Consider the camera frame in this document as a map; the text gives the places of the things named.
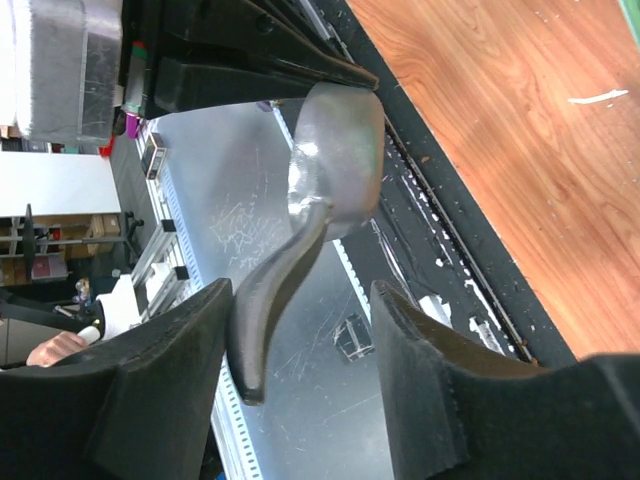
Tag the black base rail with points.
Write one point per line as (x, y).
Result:
(429, 235)

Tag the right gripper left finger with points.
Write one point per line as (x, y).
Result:
(136, 406)

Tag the grey metal scoop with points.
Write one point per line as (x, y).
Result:
(334, 183)

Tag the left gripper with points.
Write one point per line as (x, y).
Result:
(285, 58)

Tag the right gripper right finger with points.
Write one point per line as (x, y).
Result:
(457, 410)

